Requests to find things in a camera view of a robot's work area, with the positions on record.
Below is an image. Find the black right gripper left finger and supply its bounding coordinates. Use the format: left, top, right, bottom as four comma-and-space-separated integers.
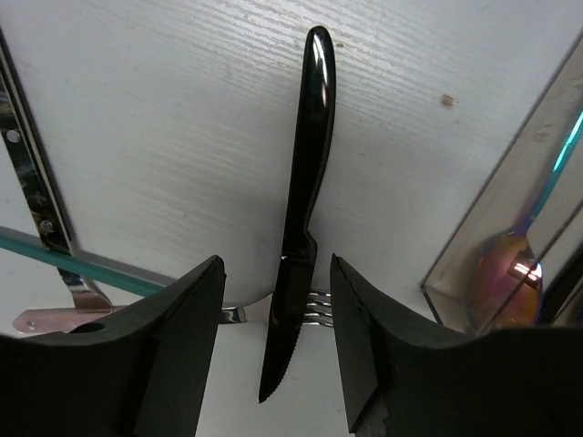
1, 256, 226, 436

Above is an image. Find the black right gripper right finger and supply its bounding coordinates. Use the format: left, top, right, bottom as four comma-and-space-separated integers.
330, 257, 582, 436

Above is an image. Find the teal chopstick crossing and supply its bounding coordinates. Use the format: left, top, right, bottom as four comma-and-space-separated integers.
1, 227, 165, 297

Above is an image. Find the iridescent long-handled spoon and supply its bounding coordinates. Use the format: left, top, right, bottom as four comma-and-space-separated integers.
465, 114, 582, 334

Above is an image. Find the clear acrylic utensil organizer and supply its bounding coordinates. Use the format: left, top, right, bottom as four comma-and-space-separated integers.
422, 38, 582, 335

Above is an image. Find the pink-handled fork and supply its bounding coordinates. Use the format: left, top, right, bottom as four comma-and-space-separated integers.
12, 290, 336, 336

